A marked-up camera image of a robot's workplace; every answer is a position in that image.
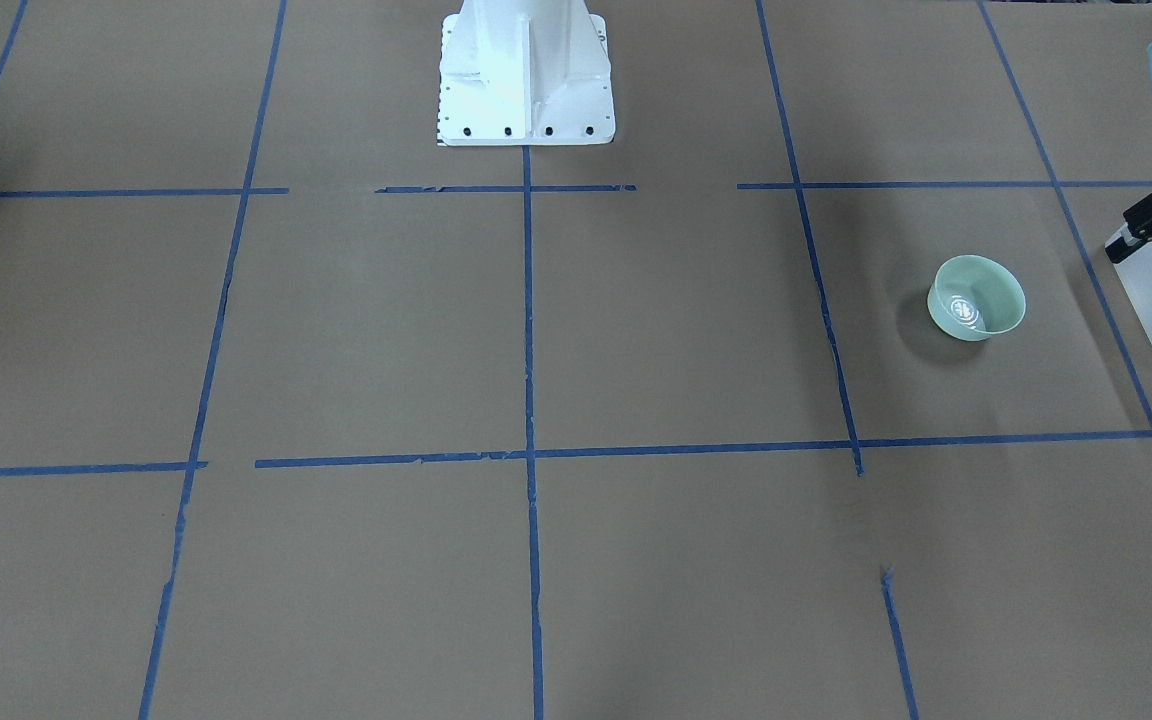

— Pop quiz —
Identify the pale green ceramic bowl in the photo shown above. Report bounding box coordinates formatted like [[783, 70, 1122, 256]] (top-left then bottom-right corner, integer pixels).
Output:
[[925, 255, 1026, 342]]

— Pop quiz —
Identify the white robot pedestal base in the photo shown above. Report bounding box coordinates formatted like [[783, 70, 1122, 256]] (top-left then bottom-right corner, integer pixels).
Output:
[[435, 1, 617, 147]]

